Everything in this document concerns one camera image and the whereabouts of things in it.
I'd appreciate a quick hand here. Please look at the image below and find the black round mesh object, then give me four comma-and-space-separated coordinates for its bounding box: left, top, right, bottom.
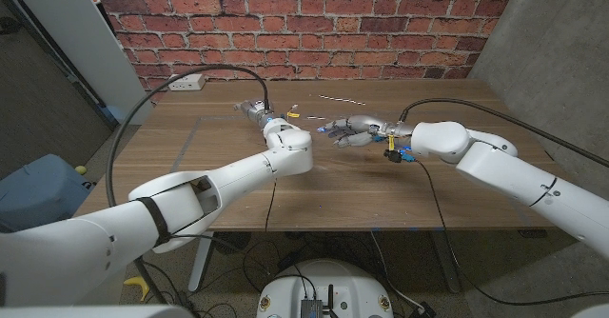
212, 231, 252, 256

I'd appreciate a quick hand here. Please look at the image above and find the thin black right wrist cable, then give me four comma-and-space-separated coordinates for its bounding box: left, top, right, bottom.
416, 159, 609, 308

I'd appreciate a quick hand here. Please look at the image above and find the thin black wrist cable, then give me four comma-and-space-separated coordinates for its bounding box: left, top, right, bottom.
264, 178, 278, 234
416, 159, 609, 308

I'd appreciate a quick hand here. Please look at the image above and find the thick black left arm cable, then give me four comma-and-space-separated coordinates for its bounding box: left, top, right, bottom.
105, 63, 272, 305

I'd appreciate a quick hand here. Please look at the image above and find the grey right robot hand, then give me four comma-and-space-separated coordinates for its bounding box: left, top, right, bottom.
317, 114, 415, 150

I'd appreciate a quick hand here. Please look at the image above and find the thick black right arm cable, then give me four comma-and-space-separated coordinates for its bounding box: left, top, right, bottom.
398, 97, 609, 169

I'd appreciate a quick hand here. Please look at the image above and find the black power plug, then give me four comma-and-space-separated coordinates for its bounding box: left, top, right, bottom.
413, 301, 437, 318

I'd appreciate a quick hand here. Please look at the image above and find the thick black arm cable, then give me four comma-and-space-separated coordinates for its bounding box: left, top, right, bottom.
105, 63, 272, 305
398, 97, 609, 169

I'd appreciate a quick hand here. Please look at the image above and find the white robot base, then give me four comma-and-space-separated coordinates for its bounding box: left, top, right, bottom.
255, 259, 395, 318

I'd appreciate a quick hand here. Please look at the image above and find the black radio box with antenna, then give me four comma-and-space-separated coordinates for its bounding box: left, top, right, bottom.
299, 284, 337, 318

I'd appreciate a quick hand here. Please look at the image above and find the white table leg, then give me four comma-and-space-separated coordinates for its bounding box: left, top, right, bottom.
187, 231, 215, 293

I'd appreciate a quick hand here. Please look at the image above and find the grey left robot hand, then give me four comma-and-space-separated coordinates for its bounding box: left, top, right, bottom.
232, 99, 277, 129

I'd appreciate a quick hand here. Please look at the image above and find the white floor cable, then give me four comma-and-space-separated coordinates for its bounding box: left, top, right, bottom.
369, 231, 425, 310

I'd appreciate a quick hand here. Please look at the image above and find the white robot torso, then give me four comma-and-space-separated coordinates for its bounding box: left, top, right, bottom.
0, 303, 196, 318

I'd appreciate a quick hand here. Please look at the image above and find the red brick print backdrop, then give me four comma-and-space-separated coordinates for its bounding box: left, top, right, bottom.
89, 0, 522, 105

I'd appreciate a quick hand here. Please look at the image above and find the yellow banana-shaped object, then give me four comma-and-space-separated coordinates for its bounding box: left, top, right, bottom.
123, 275, 147, 303

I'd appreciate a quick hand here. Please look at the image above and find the white power strip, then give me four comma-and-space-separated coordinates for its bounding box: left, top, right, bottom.
168, 73, 206, 92

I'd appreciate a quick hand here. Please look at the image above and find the thin black left wrist cable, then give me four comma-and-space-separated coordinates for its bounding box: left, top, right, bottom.
264, 178, 278, 234

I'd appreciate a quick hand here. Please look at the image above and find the grey table leg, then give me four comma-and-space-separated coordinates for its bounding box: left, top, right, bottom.
430, 230, 462, 294

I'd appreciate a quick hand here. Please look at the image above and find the white partition panel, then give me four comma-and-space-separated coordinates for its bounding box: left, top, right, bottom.
4, 0, 154, 127

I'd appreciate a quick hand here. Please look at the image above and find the clear cellophane sheet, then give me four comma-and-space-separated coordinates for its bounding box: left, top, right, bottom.
304, 93, 367, 122

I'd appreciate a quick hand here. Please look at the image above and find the blue plastic bin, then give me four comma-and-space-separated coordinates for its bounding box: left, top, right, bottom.
0, 153, 94, 233

